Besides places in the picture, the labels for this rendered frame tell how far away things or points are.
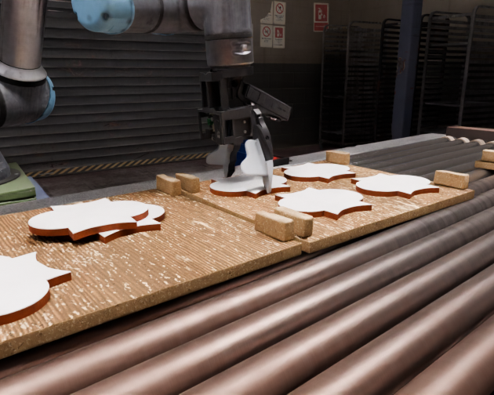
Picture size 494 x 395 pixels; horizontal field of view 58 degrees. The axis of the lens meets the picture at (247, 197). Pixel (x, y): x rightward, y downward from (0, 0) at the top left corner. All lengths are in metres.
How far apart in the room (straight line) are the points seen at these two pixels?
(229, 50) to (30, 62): 0.54
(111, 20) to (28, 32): 0.45
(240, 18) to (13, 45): 0.56
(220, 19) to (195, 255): 0.37
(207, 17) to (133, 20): 0.11
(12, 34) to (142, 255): 0.70
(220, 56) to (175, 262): 0.35
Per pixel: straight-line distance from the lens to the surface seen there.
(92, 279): 0.48
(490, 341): 0.44
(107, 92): 5.55
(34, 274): 0.49
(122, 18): 0.68
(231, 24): 0.72
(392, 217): 0.68
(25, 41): 1.11
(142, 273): 0.48
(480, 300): 0.52
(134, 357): 0.40
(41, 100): 1.17
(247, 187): 0.76
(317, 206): 0.66
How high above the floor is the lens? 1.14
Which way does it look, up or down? 16 degrees down
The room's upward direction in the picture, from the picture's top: straight up
